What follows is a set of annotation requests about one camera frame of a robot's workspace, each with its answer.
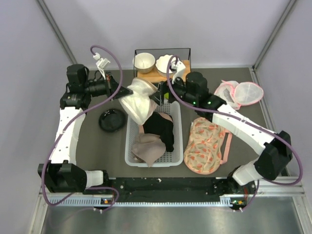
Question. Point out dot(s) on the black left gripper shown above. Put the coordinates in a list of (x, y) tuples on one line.
[(110, 86)]

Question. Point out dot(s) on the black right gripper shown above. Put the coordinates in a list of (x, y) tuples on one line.
[(158, 97)]

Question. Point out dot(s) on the white mesh laundry bag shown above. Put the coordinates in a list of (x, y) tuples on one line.
[(138, 105)]

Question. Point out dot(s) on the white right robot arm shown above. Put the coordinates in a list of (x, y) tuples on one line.
[(273, 149)]

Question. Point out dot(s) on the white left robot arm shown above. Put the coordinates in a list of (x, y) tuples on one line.
[(61, 174)]

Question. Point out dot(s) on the beige bra in basket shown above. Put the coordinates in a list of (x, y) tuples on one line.
[(147, 147)]

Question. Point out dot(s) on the white plastic laundry basket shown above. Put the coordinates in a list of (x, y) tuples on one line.
[(169, 159)]

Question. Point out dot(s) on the tulip print mesh bra bag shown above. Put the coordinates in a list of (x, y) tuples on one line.
[(208, 147)]

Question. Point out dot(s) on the pink trimmed mesh laundry bag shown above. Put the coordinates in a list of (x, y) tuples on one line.
[(239, 94)]

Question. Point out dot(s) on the black garment in basket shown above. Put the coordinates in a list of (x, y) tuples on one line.
[(161, 124)]

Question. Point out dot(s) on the white scalloped bowl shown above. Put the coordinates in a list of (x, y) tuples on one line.
[(162, 62)]

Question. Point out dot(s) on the cream round bowl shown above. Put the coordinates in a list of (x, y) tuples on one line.
[(144, 62)]

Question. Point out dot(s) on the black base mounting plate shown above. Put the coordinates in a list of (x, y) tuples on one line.
[(169, 189)]

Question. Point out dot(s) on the black wire wooden shelf rack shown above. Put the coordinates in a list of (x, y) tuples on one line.
[(184, 55)]

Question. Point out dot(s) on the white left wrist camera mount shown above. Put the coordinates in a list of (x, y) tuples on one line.
[(101, 64)]

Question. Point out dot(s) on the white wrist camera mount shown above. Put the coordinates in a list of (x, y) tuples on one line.
[(101, 64), (177, 69)]

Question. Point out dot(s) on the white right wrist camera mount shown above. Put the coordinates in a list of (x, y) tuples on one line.
[(177, 69)]

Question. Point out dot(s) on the grey slotted cable duct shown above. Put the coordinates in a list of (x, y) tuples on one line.
[(105, 201)]

